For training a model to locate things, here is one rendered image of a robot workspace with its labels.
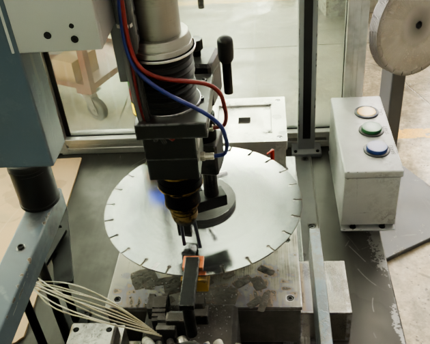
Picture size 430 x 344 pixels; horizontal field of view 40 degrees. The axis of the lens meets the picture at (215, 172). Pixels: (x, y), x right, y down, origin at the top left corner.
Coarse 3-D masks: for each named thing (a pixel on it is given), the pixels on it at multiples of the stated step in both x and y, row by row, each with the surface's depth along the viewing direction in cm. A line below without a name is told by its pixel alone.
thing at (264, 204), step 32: (224, 160) 107; (256, 160) 106; (128, 192) 102; (160, 192) 101; (256, 192) 99; (288, 192) 98; (128, 224) 95; (160, 224) 95; (224, 224) 93; (256, 224) 93; (288, 224) 92; (128, 256) 89; (160, 256) 89; (224, 256) 88; (256, 256) 87
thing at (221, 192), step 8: (208, 176) 84; (216, 176) 85; (208, 184) 85; (216, 184) 86; (200, 192) 88; (208, 192) 86; (216, 192) 87; (224, 192) 87; (208, 200) 86; (216, 200) 87; (224, 200) 87; (200, 208) 87; (208, 208) 87; (192, 224) 90; (184, 232) 89
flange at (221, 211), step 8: (224, 184) 100; (232, 192) 98; (232, 200) 96; (216, 208) 95; (224, 208) 95; (232, 208) 96; (200, 216) 94; (208, 216) 94; (216, 216) 94; (224, 216) 94; (200, 224) 94
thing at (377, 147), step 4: (368, 144) 115; (372, 144) 115; (376, 144) 115; (380, 144) 114; (384, 144) 114; (368, 148) 114; (372, 148) 114; (376, 148) 114; (380, 148) 113; (384, 148) 113; (372, 152) 113; (376, 152) 113; (380, 152) 113; (384, 152) 113
